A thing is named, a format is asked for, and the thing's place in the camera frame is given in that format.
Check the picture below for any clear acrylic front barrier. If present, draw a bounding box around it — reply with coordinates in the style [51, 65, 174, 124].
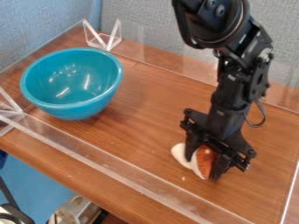
[0, 111, 255, 224]

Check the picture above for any clear acrylic back barrier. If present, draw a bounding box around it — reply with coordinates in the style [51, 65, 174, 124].
[81, 18, 299, 115]

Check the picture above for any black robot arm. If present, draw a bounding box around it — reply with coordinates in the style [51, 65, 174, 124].
[172, 0, 274, 181]

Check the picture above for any clear acrylic barrier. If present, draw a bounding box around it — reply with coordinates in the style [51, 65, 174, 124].
[0, 111, 255, 224]
[81, 18, 299, 115]

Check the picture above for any grey metal bracket below table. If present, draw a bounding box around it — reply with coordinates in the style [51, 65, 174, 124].
[47, 195, 101, 224]

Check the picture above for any blue bowl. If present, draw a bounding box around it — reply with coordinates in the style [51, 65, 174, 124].
[20, 47, 124, 120]

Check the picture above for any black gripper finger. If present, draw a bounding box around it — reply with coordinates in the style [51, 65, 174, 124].
[184, 133, 203, 161]
[210, 154, 231, 180]

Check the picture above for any clear acrylic left bracket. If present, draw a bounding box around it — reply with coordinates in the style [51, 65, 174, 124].
[0, 87, 24, 137]

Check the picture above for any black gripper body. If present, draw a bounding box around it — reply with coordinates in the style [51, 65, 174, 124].
[180, 106, 256, 172]

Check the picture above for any clear acrylic corner bracket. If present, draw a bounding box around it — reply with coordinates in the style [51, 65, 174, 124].
[83, 19, 123, 52]

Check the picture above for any toy mushroom brown cap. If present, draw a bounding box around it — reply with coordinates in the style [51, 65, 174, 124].
[170, 143, 218, 180]

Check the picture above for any black chair part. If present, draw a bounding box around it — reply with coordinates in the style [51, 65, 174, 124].
[0, 176, 35, 224]

